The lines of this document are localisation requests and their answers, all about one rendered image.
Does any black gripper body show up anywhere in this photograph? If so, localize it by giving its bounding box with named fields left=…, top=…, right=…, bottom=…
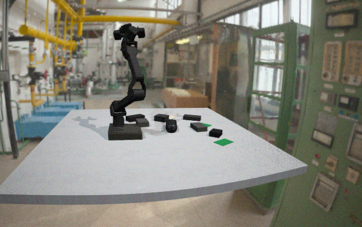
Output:
left=113, top=28, right=145, bottom=40

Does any flat green rectangular card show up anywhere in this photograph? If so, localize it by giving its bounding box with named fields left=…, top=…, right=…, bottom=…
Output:
left=214, top=139, right=234, bottom=146

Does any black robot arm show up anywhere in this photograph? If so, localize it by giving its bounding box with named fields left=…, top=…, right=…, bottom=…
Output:
left=109, top=23, right=146, bottom=127

